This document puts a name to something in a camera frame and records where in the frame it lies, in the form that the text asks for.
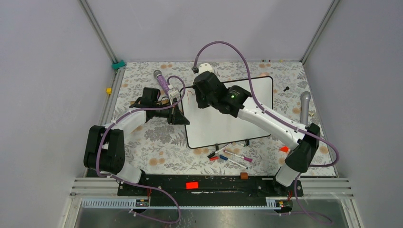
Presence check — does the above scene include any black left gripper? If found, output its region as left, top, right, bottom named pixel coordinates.
left=153, top=99, right=190, bottom=125

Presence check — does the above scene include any white black-framed whiteboard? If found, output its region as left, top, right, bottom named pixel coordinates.
left=182, top=76, right=274, bottom=149

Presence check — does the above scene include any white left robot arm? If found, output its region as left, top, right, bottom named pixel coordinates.
left=83, top=87, right=190, bottom=195

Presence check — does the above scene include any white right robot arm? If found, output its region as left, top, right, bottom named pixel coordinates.
left=192, top=71, right=320, bottom=196

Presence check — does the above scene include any blue whiteboard marker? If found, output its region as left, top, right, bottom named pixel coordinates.
left=219, top=155, right=248, bottom=170

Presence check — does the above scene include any pink whiteboard marker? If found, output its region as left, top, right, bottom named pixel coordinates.
left=224, top=150, right=253, bottom=162

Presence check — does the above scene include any floral table mat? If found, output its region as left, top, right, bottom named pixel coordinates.
left=112, top=62, right=309, bottom=176

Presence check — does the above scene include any purple toy microphone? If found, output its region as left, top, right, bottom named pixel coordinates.
left=153, top=70, right=170, bottom=95

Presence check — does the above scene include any red rectangular tape marker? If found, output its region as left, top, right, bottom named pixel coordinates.
left=185, top=181, right=199, bottom=190

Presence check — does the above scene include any teal corner clip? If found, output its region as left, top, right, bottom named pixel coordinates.
left=112, top=60, right=126, bottom=70

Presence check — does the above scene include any small brown block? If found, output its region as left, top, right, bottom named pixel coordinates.
left=240, top=172, right=249, bottom=180

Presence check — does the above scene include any red triangular block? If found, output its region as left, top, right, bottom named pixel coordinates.
left=280, top=146, right=290, bottom=153

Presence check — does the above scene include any grey toy microphone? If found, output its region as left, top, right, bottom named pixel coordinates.
left=300, top=91, right=311, bottom=125

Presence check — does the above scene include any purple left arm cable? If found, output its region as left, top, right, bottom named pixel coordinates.
left=95, top=75, right=186, bottom=225

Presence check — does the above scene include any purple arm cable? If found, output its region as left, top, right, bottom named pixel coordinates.
left=192, top=41, right=340, bottom=225
left=95, top=75, right=186, bottom=225

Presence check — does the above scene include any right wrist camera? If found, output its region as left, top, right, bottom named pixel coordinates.
left=192, top=63, right=215, bottom=75

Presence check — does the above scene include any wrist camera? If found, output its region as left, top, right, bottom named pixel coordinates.
left=192, top=63, right=215, bottom=75
left=168, top=88, right=181, bottom=104

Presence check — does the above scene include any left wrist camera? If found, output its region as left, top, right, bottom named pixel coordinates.
left=168, top=88, right=181, bottom=104

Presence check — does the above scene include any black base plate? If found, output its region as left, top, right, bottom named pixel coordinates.
left=117, top=174, right=304, bottom=204

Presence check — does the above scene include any white cable duct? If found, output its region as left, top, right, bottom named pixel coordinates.
left=81, top=197, right=293, bottom=210

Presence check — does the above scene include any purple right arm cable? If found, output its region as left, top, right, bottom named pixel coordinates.
left=192, top=41, right=340, bottom=225

